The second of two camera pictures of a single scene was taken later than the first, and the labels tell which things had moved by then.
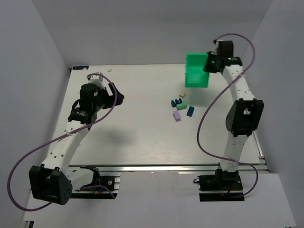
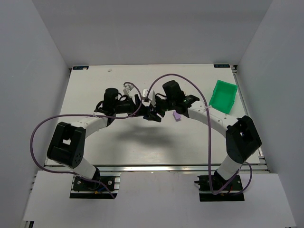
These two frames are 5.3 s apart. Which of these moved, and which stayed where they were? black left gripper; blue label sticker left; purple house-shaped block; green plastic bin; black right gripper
Moved: black right gripper; green plastic bin; black left gripper
Stayed: blue label sticker left; purple house-shaped block
